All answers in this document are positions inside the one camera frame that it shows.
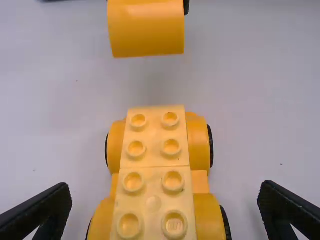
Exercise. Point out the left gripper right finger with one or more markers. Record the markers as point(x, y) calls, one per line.
point(277, 205)

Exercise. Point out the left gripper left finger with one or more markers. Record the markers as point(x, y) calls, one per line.
point(52, 202)

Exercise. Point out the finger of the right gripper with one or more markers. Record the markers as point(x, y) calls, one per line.
point(186, 5)

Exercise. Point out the yellow toy brick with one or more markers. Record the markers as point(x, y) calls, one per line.
point(147, 30)

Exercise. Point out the yellow toy car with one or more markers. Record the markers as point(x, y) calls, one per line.
point(155, 155)

